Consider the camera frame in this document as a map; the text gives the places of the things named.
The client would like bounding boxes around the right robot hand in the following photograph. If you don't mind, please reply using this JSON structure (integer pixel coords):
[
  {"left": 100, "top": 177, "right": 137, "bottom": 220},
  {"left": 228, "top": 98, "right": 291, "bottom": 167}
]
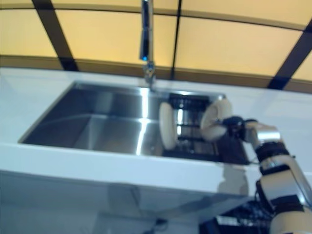
[{"left": 216, "top": 116, "right": 259, "bottom": 144}]

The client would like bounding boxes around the cream ceramic plate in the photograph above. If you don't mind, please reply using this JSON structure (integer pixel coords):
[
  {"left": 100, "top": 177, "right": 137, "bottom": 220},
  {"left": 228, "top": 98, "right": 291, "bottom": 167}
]
[
  {"left": 158, "top": 100, "right": 178, "bottom": 150},
  {"left": 200, "top": 97, "right": 233, "bottom": 141}
]

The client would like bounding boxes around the black sink drain rack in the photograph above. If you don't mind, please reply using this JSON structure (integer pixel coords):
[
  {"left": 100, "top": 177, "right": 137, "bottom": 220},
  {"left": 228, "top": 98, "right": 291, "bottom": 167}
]
[{"left": 161, "top": 92, "right": 252, "bottom": 165}]

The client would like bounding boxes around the chrome gooseneck kitchen faucet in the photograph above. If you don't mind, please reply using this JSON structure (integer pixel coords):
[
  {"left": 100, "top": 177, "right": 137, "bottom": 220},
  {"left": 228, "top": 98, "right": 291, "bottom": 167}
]
[{"left": 138, "top": 0, "right": 157, "bottom": 91}]

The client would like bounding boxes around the stainless steel sink basin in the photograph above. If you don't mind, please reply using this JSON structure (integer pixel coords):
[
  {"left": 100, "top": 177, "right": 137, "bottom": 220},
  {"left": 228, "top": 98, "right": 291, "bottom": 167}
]
[{"left": 18, "top": 80, "right": 252, "bottom": 165}]

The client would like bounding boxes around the wide white cabinet door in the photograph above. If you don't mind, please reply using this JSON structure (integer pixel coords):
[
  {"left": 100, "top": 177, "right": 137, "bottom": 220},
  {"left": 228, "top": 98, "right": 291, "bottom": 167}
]
[{"left": 0, "top": 170, "right": 140, "bottom": 234}]

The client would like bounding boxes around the black wire dishwasher rack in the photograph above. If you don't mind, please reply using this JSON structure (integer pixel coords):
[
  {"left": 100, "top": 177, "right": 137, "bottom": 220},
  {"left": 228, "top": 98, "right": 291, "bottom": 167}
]
[{"left": 199, "top": 201, "right": 276, "bottom": 234}]

